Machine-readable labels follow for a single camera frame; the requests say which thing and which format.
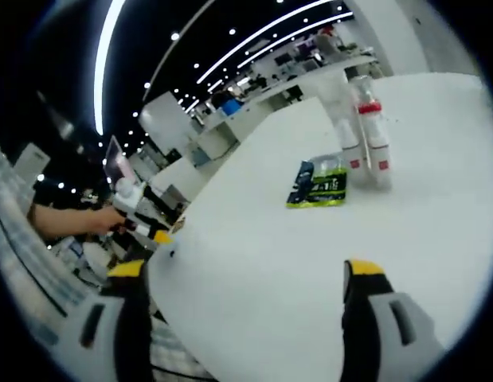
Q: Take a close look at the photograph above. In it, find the small gold packet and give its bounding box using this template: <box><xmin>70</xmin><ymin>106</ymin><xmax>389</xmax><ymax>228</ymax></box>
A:
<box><xmin>168</xmin><ymin>216</ymin><xmax>188</xmax><ymax>236</ymax></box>

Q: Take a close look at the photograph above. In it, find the curved ceiling light strip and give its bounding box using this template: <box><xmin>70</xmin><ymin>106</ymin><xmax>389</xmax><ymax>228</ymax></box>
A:
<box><xmin>93</xmin><ymin>0</ymin><xmax>130</xmax><ymax>136</ymax></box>

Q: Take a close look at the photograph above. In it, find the red collar white skincare bottle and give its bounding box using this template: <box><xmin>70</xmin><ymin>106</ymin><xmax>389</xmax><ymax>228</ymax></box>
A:
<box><xmin>349</xmin><ymin>74</ymin><xmax>393</xmax><ymax>189</ymax></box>

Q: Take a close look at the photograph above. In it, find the row of white office desks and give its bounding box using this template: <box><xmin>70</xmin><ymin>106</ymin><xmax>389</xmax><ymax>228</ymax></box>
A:
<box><xmin>190</xmin><ymin>53</ymin><xmax>381</xmax><ymax>160</ymax></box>

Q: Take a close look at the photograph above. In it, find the green and black packet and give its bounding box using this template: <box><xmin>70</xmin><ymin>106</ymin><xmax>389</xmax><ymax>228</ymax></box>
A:
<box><xmin>285</xmin><ymin>154</ymin><xmax>349</xmax><ymax>209</ymax></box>

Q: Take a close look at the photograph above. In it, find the blue box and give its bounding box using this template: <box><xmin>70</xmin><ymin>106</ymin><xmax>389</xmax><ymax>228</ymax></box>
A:
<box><xmin>221</xmin><ymin>99</ymin><xmax>243</xmax><ymax>117</ymax></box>

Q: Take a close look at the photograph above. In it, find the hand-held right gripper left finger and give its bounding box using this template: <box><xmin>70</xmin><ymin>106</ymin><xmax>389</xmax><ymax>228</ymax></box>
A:
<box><xmin>54</xmin><ymin>258</ymin><xmax>154</xmax><ymax>382</ymax></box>

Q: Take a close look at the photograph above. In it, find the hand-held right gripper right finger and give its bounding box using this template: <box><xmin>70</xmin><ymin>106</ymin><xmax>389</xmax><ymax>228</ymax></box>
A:
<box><xmin>341</xmin><ymin>258</ymin><xmax>446</xmax><ymax>382</ymax></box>

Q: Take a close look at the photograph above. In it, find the person's left hand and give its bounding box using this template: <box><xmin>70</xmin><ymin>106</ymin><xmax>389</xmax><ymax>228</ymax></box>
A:
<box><xmin>88</xmin><ymin>205</ymin><xmax>124</xmax><ymax>236</ymax></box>

